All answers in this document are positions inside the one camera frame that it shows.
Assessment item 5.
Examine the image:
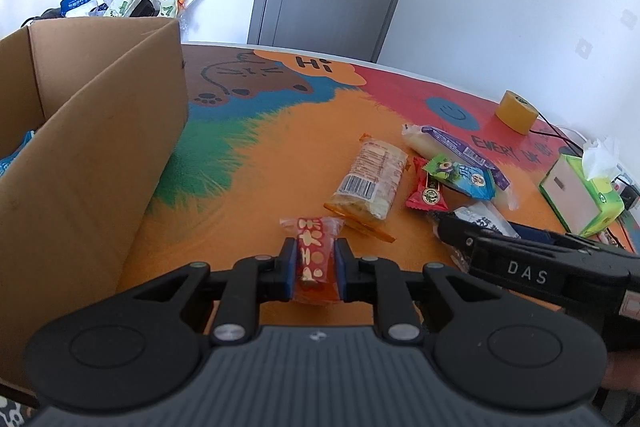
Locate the colourful cartoon table mat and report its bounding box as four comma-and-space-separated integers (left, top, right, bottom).
0, 42, 640, 427

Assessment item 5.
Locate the black charger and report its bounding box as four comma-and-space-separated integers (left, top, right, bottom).
612, 177, 640, 208

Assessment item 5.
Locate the green tissue box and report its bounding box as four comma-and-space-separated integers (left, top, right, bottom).
539, 138, 626, 238

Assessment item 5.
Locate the yellow tape roll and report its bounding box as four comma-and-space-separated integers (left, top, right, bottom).
495, 90, 538, 135

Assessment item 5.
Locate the person's right hand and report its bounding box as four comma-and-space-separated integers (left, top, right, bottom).
602, 351, 640, 393

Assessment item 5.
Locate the cardboard box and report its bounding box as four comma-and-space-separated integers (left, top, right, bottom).
0, 17, 190, 400

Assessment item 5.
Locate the clear cracker packet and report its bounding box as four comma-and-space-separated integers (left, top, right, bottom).
324, 132, 412, 244

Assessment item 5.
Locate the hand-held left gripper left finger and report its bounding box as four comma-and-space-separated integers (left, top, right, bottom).
112, 237, 302, 348

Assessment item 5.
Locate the small red snack packet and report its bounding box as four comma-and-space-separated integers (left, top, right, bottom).
405, 157, 451, 212

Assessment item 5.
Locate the green and blue snack packet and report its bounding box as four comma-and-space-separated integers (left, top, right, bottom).
422, 154, 497, 200

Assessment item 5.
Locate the black and white snack packet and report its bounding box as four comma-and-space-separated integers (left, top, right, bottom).
432, 201, 521, 240

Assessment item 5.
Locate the purple bread packet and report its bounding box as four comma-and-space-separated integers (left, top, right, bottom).
402, 124, 521, 208

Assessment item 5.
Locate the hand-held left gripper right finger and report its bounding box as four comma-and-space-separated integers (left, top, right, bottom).
334, 238, 506, 347

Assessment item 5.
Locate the red label orange snack packet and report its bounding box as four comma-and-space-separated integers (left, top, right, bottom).
279, 216, 347, 306

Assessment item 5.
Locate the black cable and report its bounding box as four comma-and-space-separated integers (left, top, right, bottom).
530, 117, 587, 158

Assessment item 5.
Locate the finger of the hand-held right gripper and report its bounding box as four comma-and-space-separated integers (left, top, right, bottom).
436, 213, 483, 259
510, 223, 626, 254

